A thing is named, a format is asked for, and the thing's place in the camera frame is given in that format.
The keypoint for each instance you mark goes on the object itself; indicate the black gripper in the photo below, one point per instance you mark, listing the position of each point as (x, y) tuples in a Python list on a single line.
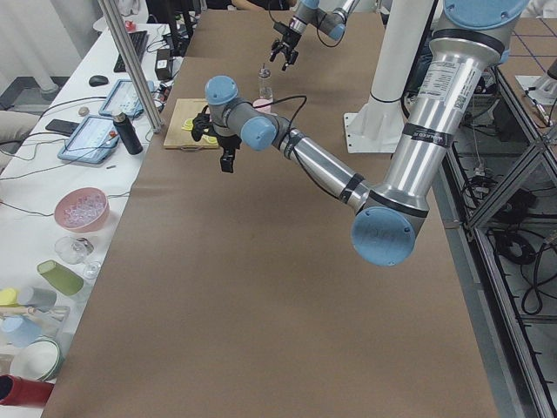
[(227, 144), (289, 40)]

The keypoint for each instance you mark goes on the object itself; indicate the glass sauce bottle steel cap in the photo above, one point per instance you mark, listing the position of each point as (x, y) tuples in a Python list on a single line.
[(264, 83)]

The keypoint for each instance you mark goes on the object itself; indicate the pink plastic cup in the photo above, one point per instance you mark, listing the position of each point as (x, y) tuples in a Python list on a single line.
[(262, 105)]

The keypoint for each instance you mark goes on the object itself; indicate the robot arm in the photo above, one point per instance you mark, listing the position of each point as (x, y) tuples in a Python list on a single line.
[(470, 37), (330, 28)]

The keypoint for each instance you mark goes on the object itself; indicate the green plastic cup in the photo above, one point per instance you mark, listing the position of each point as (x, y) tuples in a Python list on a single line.
[(60, 277)]

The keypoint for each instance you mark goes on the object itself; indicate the grey plastic cup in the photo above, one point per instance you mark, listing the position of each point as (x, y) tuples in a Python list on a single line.
[(39, 298)]

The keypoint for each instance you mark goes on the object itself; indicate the yellow plastic cup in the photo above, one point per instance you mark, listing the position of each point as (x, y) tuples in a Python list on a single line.
[(8, 297)]

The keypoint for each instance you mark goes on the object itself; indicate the light blue plastic cup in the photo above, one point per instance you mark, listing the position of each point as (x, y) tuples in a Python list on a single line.
[(20, 331)]

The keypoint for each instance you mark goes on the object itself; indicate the lemon slice far right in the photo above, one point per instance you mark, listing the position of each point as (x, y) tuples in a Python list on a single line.
[(188, 124)]

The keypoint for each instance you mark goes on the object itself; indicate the lemon slice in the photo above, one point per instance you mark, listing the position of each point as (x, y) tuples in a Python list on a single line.
[(188, 124), (211, 140)]

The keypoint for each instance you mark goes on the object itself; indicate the lemon slice lower left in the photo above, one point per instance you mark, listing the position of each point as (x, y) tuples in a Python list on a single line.
[(211, 140)]

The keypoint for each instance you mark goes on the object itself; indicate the bamboo cutting board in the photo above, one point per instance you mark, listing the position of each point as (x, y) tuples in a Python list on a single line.
[(176, 137)]

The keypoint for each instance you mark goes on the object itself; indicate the black power adapter box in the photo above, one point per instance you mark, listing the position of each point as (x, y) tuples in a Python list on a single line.
[(164, 64)]

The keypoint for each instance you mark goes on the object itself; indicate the black water bottle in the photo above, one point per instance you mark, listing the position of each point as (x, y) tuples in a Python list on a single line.
[(126, 132)]

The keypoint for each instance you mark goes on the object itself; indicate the far blue teach pendant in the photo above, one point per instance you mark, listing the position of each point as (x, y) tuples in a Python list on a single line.
[(123, 97)]

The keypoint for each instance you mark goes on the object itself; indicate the blue teach pendant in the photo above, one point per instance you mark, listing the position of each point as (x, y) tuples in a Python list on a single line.
[(94, 140), (123, 97)]

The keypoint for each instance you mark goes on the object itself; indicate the near blue teach pendant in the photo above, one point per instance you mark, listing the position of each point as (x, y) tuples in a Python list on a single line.
[(94, 140)]

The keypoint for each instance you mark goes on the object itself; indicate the black computer mouse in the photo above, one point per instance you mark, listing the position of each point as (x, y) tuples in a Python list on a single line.
[(98, 80)]

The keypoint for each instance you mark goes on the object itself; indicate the black smartphone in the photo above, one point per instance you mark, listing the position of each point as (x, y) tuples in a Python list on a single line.
[(62, 127)]

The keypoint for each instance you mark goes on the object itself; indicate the pink bowl with ice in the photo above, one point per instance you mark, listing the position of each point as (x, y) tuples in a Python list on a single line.
[(82, 210)]

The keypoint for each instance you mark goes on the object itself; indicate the clear wine glass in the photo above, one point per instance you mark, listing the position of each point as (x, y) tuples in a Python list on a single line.
[(76, 251)]

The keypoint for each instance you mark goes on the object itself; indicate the white green-rimmed bowl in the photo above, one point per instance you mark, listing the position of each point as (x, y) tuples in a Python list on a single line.
[(40, 361)]

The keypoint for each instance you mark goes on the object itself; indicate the red cylinder container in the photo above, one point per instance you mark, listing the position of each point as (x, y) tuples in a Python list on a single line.
[(16, 391)]

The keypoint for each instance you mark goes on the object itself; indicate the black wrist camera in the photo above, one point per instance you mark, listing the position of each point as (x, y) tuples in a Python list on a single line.
[(227, 159)]

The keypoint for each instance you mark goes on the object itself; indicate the aluminium frame post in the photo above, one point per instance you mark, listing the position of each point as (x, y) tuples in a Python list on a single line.
[(125, 48)]

